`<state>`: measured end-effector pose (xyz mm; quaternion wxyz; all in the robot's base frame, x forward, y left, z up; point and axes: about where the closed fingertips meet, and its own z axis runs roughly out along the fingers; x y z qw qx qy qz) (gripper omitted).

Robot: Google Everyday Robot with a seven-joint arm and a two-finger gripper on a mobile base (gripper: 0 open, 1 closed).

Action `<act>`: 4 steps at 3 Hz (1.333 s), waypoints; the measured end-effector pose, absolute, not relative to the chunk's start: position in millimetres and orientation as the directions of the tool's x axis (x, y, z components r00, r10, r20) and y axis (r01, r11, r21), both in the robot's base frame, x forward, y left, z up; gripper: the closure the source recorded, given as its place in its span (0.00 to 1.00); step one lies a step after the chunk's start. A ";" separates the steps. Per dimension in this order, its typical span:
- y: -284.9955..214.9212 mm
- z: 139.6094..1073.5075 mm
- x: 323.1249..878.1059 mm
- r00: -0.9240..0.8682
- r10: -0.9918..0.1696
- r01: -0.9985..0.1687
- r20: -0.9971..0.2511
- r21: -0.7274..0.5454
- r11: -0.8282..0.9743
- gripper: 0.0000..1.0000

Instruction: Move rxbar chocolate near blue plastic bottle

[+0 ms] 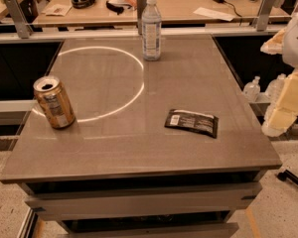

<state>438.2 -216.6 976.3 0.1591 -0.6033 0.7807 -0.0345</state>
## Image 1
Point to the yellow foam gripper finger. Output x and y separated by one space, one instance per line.
283 112
274 46

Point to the black rxbar chocolate wrapper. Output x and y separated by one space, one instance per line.
195 122

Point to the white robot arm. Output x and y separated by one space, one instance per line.
290 45

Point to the small clear bottle on shelf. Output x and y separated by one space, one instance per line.
252 89

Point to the clear blue plastic bottle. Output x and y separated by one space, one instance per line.
151 31

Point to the black stand leg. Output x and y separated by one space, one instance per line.
283 176

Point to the white paper sheet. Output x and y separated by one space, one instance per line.
214 14

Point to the lower cabinet drawer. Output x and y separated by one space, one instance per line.
218 230

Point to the cabinet drawer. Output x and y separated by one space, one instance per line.
144 201
218 230

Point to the upper cabinet drawer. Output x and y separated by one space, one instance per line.
144 201

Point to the black sunglasses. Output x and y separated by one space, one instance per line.
118 8

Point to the paper card left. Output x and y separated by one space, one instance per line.
57 10

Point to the gold soda can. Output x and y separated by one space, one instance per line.
54 101

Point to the metal bracket right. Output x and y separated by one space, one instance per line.
260 22

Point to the metal bracket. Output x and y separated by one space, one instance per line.
23 29
141 4
260 22

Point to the metal bracket middle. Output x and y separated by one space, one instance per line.
141 4

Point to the metal bracket left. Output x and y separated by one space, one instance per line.
23 29

